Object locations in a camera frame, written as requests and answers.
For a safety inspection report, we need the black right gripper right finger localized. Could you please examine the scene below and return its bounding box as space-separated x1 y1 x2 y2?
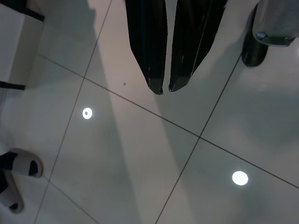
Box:
168 0 228 93

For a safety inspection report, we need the white cabinet with black trim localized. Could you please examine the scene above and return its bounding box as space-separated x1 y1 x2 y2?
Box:
0 0 45 91

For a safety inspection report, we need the grey slipper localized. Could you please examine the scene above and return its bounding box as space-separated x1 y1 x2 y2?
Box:
0 148 44 178
0 172 25 214

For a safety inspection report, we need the silver right robot leg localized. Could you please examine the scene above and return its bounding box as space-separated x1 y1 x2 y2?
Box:
252 0 299 48

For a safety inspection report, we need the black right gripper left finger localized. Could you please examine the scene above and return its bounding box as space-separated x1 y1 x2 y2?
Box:
125 0 168 95

